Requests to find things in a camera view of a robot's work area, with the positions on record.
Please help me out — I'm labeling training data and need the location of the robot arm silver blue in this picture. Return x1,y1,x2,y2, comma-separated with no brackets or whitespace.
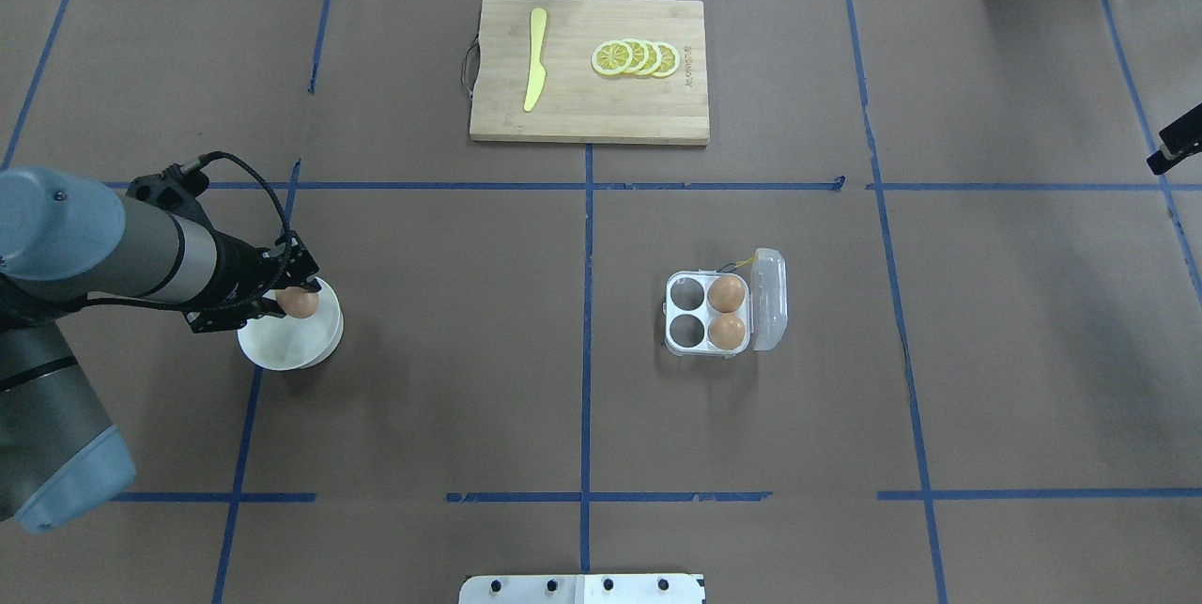
1,152,325,534

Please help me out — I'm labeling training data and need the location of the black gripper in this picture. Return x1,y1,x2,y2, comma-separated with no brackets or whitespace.
183,232,322,333

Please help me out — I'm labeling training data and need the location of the yellow plastic knife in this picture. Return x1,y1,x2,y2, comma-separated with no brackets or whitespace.
522,8,548,113

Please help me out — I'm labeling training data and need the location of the lemon slice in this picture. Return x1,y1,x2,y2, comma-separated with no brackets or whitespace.
649,42,680,79
621,39,650,75
590,40,635,76
633,40,662,76

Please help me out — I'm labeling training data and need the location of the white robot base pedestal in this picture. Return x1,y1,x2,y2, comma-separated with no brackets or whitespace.
457,573,707,603

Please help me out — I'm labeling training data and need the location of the bamboo cutting board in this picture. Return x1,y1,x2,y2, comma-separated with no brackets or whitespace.
470,0,710,147

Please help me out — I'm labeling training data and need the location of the white ceramic bowl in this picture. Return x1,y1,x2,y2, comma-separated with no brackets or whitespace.
237,277,345,371

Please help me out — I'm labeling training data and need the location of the brown egg in box rear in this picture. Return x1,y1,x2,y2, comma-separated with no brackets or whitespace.
707,273,746,314

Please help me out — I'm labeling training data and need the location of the brown egg from bowl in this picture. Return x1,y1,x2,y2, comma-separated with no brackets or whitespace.
275,288,319,318

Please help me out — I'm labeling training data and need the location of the clear plastic egg box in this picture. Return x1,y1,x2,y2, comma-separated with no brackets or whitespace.
662,247,789,359

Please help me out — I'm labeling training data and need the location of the robot arm tip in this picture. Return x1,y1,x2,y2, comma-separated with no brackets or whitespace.
1146,103,1202,176

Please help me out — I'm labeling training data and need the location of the brown egg in box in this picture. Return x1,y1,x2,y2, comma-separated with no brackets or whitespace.
707,273,746,314
707,313,748,353

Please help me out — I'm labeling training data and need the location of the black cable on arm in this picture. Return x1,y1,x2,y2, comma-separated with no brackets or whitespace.
75,150,292,314

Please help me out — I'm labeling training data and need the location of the brown egg in box front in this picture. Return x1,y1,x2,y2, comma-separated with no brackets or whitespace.
707,313,748,353

